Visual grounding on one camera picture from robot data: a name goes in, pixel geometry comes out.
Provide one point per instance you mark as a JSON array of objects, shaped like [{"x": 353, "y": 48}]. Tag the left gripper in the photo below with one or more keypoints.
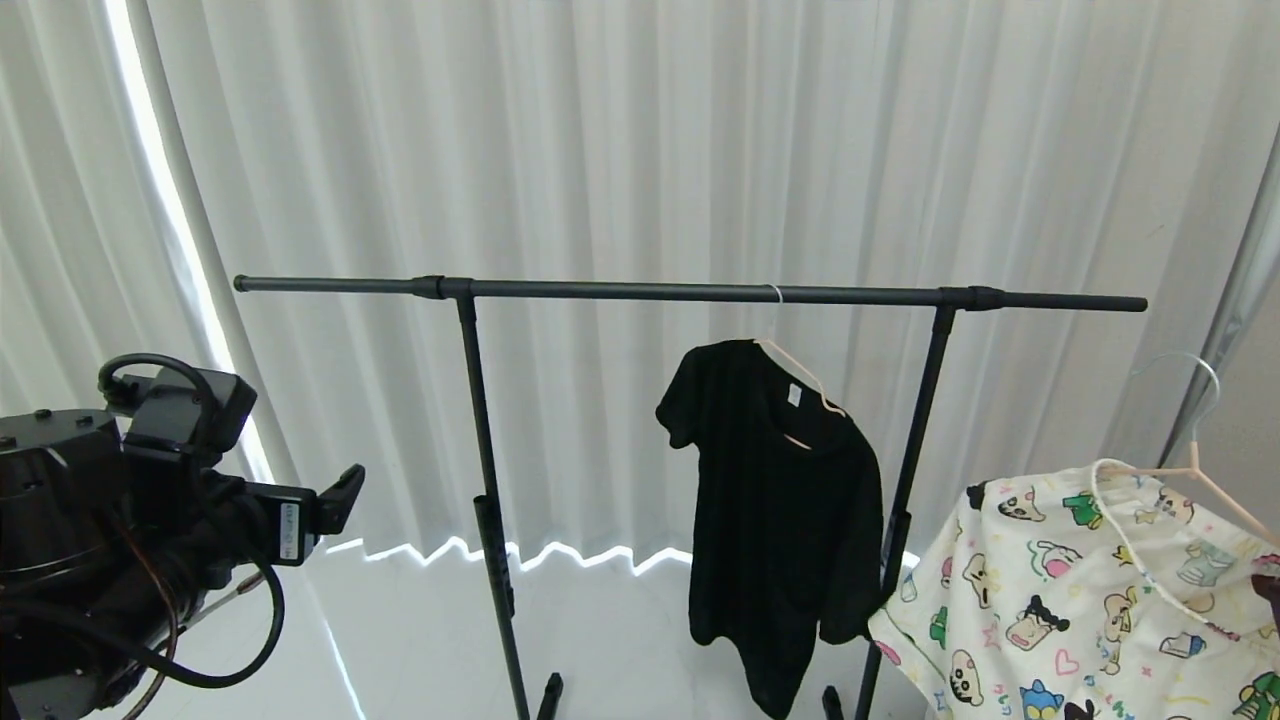
[{"x": 250, "y": 525}]

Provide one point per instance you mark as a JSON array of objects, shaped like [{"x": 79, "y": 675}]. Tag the black short-sleeved shirt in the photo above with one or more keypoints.
[{"x": 780, "y": 560}]

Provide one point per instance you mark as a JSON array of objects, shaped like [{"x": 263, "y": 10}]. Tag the pink clothes hanger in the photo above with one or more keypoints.
[
  {"x": 1195, "y": 455},
  {"x": 835, "y": 408}
]

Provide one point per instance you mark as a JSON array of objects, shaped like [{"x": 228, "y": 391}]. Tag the cream printed garment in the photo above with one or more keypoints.
[{"x": 1100, "y": 560}]

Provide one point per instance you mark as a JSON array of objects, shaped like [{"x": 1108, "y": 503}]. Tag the black clothes rack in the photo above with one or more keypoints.
[{"x": 650, "y": 292}]

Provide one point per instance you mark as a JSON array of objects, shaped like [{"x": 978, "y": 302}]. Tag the white curtain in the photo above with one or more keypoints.
[{"x": 650, "y": 130}]

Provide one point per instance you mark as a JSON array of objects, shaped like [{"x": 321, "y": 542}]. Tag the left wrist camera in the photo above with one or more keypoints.
[{"x": 190, "y": 410}]

